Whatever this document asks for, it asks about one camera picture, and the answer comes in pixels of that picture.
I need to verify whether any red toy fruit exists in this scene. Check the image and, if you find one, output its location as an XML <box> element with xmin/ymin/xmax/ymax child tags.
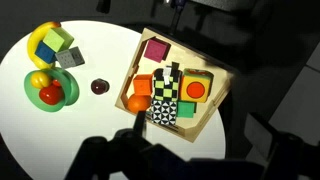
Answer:
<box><xmin>38</xmin><ymin>79</ymin><xmax>65</xmax><ymax>106</ymax></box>

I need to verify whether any yellow toy fruit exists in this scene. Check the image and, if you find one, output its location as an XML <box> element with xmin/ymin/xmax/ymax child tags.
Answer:
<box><xmin>30</xmin><ymin>71</ymin><xmax>53</xmax><ymax>90</ymax></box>

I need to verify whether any yellow toy banana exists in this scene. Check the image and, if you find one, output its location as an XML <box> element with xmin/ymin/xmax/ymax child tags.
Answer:
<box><xmin>27</xmin><ymin>21</ymin><xmax>63</xmax><ymax>70</ymax></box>

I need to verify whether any black white triangle cube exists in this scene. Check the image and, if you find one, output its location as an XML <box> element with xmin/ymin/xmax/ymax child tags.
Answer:
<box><xmin>150</xmin><ymin>99</ymin><xmax>178</xmax><ymax>127</ymax></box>

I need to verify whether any yellow green block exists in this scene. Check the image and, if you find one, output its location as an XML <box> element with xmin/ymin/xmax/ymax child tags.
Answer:
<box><xmin>42</xmin><ymin>27</ymin><xmax>75</xmax><ymax>53</ymax></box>

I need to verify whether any orange toy fruit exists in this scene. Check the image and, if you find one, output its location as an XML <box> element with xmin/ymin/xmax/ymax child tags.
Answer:
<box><xmin>127</xmin><ymin>93</ymin><xmax>153</xmax><ymax>115</ymax></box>

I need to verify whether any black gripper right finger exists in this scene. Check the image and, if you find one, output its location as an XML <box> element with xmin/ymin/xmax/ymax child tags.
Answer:
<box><xmin>245</xmin><ymin>112</ymin><xmax>280</xmax><ymax>158</ymax></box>

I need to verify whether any magenta block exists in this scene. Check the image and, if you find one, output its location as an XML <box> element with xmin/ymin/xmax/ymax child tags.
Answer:
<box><xmin>143</xmin><ymin>37</ymin><xmax>172</xmax><ymax>63</ymax></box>

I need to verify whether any wooden box tray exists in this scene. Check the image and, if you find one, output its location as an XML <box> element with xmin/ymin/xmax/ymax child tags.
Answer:
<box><xmin>114</xmin><ymin>27</ymin><xmax>236</xmax><ymax>144</ymax></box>

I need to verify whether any dark red toy plum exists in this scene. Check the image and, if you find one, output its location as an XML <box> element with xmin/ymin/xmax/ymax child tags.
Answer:
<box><xmin>90</xmin><ymin>78</ymin><xmax>111</xmax><ymax>96</ymax></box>

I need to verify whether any grey block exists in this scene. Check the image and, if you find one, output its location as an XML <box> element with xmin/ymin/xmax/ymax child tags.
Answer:
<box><xmin>54</xmin><ymin>46</ymin><xmax>86</xmax><ymax>70</ymax></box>

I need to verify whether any orange block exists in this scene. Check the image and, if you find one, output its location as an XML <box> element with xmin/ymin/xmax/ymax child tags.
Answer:
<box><xmin>132</xmin><ymin>73</ymin><xmax>154</xmax><ymax>98</ymax></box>

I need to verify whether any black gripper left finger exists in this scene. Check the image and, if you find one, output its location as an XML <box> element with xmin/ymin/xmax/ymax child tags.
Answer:
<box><xmin>133</xmin><ymin>110</ymin><xmax>148</xmax><ymax>135</ymax></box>

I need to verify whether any yellow cube with orange circle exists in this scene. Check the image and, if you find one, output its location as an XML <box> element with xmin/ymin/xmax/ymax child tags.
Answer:
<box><xmin>179</xmin><ymin>68</ymin><xmax>214</xmax><ymax>104</ymax></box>

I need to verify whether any black white checkered block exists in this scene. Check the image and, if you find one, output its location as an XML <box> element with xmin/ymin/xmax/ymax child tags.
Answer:
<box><xmin>152</xmin><ymin>61</ymin><xmax>183</xmax><ymax>103</ymax></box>

